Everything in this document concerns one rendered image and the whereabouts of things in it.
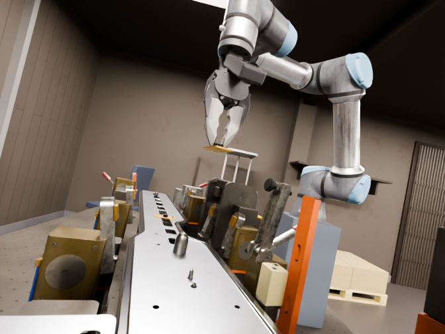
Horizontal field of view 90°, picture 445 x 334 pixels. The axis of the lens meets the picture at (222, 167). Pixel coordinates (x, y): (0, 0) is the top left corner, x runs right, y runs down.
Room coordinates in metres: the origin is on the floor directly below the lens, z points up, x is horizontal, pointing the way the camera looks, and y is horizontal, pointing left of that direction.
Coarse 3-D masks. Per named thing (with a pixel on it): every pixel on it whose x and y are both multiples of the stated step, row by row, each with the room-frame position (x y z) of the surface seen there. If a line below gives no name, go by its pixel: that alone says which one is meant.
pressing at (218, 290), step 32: (160, 224) 0.76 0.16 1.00; (128, 256) 0.48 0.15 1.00; (160, 256) 0.50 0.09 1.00; (192, 256) 0.54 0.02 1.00; (128, 288) 0.36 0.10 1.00; (160, 288) 0.38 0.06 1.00; (192, 288) 0.40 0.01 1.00; (224, 288) 0.42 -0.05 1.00; (128, 320) 0.29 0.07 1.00; (160, 320) 0.30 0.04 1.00; (192, 320) 0.32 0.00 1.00; (224, 320) 0.33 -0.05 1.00; (256, 320) 0.35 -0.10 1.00
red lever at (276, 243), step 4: (292, 228) 0.51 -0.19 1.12; (296, 228) 0.51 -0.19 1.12; (288, 232) 0.51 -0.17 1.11; (292, 232) 0.50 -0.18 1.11; (280, 236) 0.50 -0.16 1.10; (284, 236) 0.50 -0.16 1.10; (288, 236) 0.50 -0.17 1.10; (292, 236) 0.50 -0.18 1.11; (276, 240) 0.49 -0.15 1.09; (280, 240) 0.49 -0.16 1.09; (284, 240) 0.49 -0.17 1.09; (288, 240) 0.50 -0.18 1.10; (272, 244) 0.48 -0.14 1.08; (276, 244) 0.49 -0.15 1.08; (280, 244) 0.49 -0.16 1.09; (256, 248) 0.49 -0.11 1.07; (272, 248) 0.48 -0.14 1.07; (256, 252) 0.48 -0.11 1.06
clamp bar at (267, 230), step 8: (264, 184) 0.49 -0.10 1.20; (272, 184) 0.47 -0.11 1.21; (280, 184) 0.50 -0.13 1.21; (288, 184) 0.48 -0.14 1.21; (272, 192) 0.50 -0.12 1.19; (280, 192) 0.47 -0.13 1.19; (288, 192) 0.48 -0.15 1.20; (272, 200) 0.50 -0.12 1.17; (280, 200) 0.47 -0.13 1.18; (272, 208) 0.49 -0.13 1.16; (280, 208) 0.47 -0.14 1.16; (264, 216) 0.49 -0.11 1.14; (272, 216) 0.47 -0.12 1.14; (280, 216) 0.47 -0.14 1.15; (264, 224) 0.50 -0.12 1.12; (272, 224) 0.47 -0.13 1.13; (264, 232) 0.49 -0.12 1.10; (272, 232) 0.47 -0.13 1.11; (256, 240) 0.49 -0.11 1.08; (264, 240) 0.47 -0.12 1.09; (272, 240) 0.47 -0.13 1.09; (264, 248) 0.47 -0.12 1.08
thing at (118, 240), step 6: (120, 240) 0.57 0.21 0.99; (114, 270) 0.56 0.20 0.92; (102, 276) 0.54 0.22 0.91; (108, 276) 0.55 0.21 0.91; (102, 282) 0.54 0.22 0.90; (108, 282) 0.55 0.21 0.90; (102, 288) 0.55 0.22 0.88; (108, 288) 0.55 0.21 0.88; (96, 294) 0.55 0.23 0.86; (102, 294) 0.55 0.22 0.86; (96, 300) 0.55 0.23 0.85; (102, 300) 0.55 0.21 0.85
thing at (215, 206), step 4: (216, 204) 0.78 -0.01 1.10; (212, 208) 0.78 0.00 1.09; (216, 208) 0.77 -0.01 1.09; (208, 212) 0.79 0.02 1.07; (212, 212) 0.78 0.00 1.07; (216, 212) 0.77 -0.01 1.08; (208, 216) 0.80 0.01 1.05; (212, 216) 0.77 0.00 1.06; (216, 216) 0.78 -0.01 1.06; (208, 220) 0.78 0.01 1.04; (212, 220) 0.77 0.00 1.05; (204, 224) 0.80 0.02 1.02; (208, 224) 0.77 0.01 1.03; (212, 224) 0.77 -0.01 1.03; (204, 228) 0.78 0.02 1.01; (208, 228) 0.77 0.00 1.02; (212, 228) 0.77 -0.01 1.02; (204, 232) 0.77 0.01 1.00; (208, 232) 0.77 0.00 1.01; (204, 236) 0.77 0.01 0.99; (208, 236) 0.77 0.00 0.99
